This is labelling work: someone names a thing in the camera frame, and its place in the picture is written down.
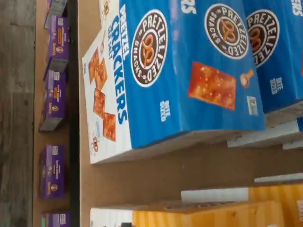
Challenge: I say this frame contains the blue white pretzel crackers box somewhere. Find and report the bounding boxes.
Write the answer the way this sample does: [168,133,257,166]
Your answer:
[82,0,266,166]
[227,0,303,148]

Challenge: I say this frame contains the yellow white pretzel crackers box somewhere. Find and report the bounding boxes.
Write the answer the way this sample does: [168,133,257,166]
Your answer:
[254,173,303,184]
[89,201,285,227]
[181,183,303,227]

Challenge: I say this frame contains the orange white pretzel crackers box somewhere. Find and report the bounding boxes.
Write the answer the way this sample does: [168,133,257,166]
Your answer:
[98,0,120,33]

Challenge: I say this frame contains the black metal shelf rack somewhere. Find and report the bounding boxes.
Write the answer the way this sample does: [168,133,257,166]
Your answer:
[33,0,303,227]

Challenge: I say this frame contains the purple snack box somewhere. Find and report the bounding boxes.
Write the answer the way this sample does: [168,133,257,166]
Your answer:
[44,0,69,23]
[44,15,71,80]
[38,70,67,132]
[38,144,66,199]
[41,211,71,227]

